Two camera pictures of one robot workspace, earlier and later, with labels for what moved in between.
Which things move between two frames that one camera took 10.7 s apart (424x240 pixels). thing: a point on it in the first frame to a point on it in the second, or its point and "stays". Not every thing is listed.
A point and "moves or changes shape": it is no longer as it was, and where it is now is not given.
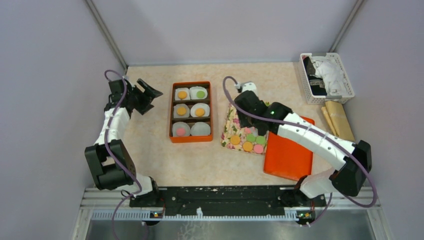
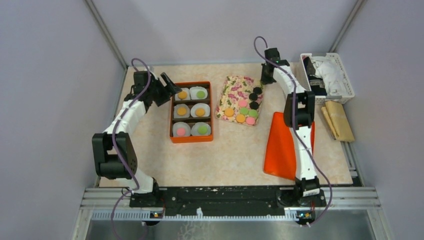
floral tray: [244, 139] moves or changes shape
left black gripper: [147, 97] to [168, 90]
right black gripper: [243, 122] to [264, 80]
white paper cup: [200, 128] stays
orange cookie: [200, 111] stays
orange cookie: [235, 139] to [229, 112]
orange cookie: [181, 111] stays
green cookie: [200, 94] stays
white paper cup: [181, 110] stays
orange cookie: [182, 94] stays
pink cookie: [180, 131] stays
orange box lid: [287, 157] stays
